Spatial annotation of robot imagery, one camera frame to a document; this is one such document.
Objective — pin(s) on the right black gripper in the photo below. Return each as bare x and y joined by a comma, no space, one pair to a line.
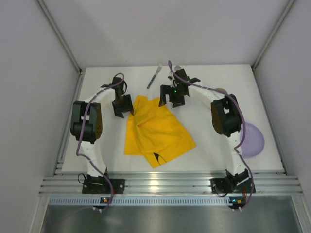
171,94

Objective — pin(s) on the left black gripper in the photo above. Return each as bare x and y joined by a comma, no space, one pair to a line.
122,105

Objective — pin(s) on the fork with teal handle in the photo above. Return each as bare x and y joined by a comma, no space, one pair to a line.
159,68

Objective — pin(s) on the yellow printed cloth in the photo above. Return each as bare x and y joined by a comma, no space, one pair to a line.
155,133

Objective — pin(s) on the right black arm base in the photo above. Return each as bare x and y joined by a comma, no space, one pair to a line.
221,185

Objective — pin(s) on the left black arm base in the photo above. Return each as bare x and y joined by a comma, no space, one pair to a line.
101,186

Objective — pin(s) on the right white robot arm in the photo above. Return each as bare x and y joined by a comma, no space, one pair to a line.
226,115

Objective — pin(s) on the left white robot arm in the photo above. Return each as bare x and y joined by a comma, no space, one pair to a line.
87,122

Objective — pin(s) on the beige paper cup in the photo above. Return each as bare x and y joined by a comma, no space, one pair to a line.
221,90

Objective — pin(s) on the lilac plate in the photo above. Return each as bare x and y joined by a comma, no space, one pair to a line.
253,143

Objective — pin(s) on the spoon with teal handle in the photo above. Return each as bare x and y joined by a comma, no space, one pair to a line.
177,68

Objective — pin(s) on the perforated cable tray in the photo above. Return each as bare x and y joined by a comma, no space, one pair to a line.
146,201

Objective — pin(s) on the aluminium mounting rail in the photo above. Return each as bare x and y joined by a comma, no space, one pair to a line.
164,183

